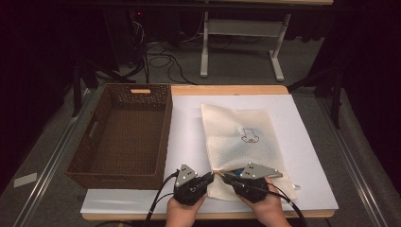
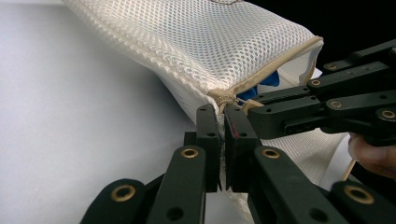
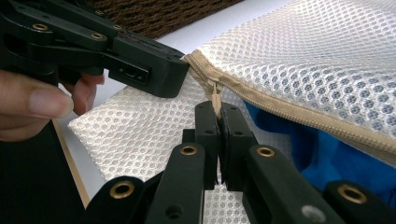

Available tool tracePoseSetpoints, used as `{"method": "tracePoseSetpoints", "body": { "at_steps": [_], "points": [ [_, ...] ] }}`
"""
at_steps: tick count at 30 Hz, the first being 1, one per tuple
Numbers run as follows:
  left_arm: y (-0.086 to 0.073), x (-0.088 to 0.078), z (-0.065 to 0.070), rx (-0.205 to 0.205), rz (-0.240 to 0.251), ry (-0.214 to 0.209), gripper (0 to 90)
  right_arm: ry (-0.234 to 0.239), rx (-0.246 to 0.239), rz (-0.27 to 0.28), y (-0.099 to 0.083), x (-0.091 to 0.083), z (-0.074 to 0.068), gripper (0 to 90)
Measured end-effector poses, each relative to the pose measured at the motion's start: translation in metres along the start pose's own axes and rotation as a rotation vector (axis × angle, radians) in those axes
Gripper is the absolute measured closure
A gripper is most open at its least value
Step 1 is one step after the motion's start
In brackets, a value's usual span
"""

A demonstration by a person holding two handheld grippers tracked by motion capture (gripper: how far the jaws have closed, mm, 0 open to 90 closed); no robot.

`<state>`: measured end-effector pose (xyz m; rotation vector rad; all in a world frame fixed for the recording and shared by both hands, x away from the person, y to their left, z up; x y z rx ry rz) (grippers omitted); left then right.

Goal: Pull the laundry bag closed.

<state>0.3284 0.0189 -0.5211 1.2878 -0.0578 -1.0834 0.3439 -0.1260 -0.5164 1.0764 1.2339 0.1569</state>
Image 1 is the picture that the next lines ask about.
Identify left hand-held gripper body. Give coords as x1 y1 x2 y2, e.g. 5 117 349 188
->
172 164 209 206

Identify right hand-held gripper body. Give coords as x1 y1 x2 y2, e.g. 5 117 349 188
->
233 162 284 203

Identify cream zippered laundry bag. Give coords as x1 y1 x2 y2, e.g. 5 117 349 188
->
200 103 302 202

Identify brown woven basket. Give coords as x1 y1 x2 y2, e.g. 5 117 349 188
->
64 82 174 191

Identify person's left hand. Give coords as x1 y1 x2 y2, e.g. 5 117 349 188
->
165 194 207 227

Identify person's right hand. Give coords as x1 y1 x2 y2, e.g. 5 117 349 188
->
237 179 291 227

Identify white sheet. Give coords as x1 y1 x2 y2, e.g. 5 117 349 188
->
79 94 340 216

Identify black stand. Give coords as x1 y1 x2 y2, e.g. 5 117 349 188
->
287 65 344 130
70 56 136 117

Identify black computer tower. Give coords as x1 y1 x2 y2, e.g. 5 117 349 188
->
103 9 149 69

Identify white tape piece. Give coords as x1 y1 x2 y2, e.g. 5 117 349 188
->
13 172 38 188

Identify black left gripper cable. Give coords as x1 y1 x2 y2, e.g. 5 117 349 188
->
145 169 180 223

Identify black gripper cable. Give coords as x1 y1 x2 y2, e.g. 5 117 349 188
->
145 169 180 223
249 183 308 227

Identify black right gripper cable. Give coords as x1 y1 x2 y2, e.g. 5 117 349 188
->
249 183 308 227

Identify metal floor rail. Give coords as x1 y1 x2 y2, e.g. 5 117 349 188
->
316 97 387 227
12 91 96 227

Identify black floor cables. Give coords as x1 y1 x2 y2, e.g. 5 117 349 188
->
143 42 197 85

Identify white desk frame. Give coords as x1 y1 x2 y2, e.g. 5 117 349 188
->
200 0 335 82

